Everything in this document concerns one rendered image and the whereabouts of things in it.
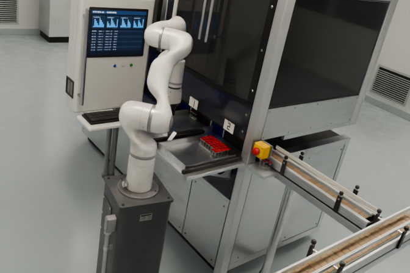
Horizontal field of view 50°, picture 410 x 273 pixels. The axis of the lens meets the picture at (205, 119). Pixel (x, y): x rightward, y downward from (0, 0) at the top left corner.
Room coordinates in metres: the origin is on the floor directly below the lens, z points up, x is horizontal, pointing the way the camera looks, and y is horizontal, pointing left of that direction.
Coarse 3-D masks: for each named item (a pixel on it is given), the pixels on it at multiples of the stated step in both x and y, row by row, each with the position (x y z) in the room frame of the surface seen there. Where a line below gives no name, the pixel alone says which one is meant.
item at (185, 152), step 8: (192, 136) 2.27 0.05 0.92; (200, 136) 2.31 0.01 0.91; (160, 144) 2.10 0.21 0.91; (168, 144) 2.16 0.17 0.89; (176, 144) 2.20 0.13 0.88; (184, 144) 2.22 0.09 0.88; (192, 144) 2.24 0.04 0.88; (168, 152) 2.04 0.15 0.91; (176, 152) 2.11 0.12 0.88; (184, 152) 2.12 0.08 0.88; (192, 152) 2.14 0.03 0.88; (200, 152) 2.16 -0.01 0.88; (208, 152) 2.18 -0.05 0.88; (176, 160) 1.99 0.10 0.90; (184, 160) 2.04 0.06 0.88; (192, 160) 2.05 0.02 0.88; (200, 160) 2.07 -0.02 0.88; (208, 160) 2.03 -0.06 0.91; (216, 160) 2.06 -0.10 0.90; (184, 168) 1.93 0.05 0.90
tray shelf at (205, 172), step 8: (152, 136) 2.24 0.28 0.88; (160, 136) 2.26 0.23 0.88; (216, 136) 2.41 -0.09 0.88; (160, 152) 2.08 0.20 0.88; (232, 152) 2.24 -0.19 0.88; (240, 152) 2.26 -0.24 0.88; (168, 160) 2.01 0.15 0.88; (176, 168) 1.94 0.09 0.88; (216, 168) 2.02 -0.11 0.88; (224, 168) 2.04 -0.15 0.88; (232, 168) 2.08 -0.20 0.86; (184, 176) 1.89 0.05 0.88; (192, 176) 1.90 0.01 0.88; (200, 176) 1.93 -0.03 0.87
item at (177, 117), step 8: (176, 112) 2.61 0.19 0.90; (184, 112) 2.65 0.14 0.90; (176, 120) 2.53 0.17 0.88; (184, 120) 2.55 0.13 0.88; (192, 120) 2.58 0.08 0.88; (176, 128) 2.41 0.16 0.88; (184, 128) 2.44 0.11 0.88; (192, 128) 2.46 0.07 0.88; (200, 128) 2.42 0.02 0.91; (208, 128) 2.46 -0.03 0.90
